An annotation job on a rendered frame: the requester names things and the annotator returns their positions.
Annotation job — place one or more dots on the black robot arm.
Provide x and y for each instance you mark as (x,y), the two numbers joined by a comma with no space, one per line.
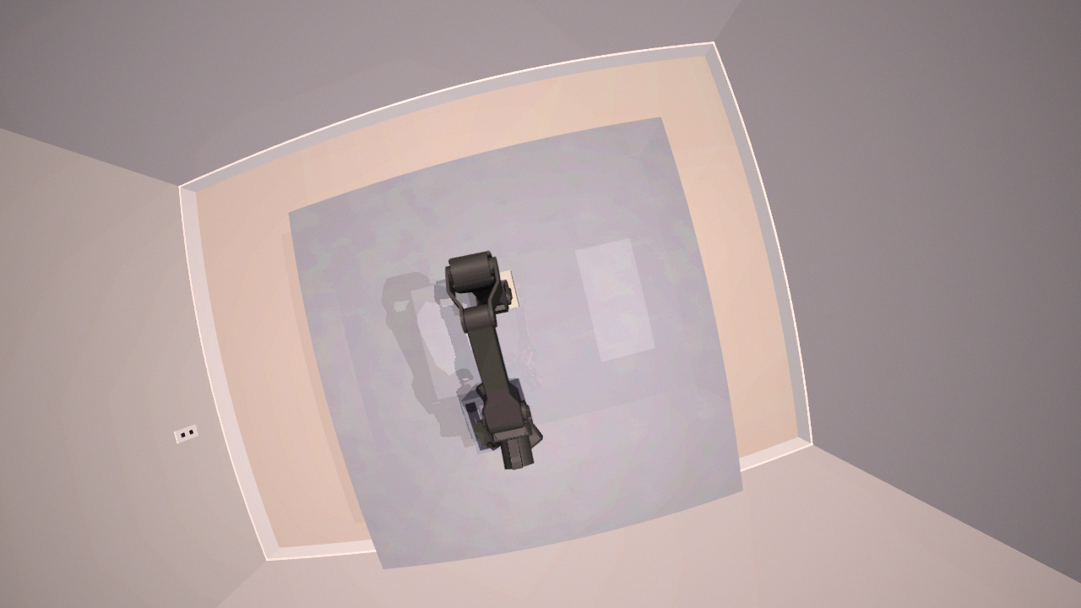
(503,414)

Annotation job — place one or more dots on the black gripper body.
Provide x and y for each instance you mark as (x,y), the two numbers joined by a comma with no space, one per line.
(536,434)

